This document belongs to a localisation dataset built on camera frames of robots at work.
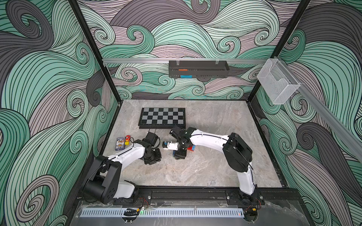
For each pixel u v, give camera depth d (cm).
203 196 74
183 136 66
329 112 59
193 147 90
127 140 95
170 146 79
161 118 104
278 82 78
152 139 73
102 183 42
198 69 100
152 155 75
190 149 90
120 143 92
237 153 51
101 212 70
